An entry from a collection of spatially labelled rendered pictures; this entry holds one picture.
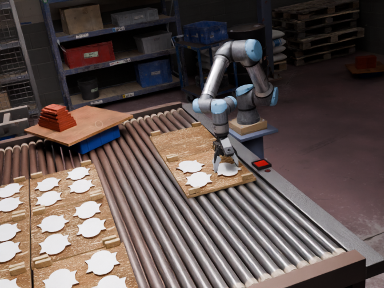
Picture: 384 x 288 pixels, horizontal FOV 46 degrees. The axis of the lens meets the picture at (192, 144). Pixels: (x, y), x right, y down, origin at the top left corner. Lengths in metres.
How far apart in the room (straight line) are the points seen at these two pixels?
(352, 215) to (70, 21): 4.48
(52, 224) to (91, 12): 4.78
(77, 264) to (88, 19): 5.07
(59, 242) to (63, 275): 0.23
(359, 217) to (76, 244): 2.30
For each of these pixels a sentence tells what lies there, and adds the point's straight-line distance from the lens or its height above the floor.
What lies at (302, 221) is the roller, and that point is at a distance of 1.90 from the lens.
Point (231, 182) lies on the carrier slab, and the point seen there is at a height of 0.94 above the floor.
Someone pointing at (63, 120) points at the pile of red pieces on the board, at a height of 1.10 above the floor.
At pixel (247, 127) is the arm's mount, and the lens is 2.84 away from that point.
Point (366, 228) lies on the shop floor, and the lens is 3.51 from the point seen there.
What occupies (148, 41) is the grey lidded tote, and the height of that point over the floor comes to 0.81.
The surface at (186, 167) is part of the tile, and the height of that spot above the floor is 0.95.
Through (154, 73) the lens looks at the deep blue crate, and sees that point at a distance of 6.85.
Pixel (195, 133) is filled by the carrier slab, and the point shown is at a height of 0.94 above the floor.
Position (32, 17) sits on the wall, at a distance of 7.06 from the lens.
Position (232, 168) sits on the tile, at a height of 0.95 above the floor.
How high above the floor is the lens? 1.98
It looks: 23 degrees down
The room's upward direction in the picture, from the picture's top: 7 degrees counter-clockwise
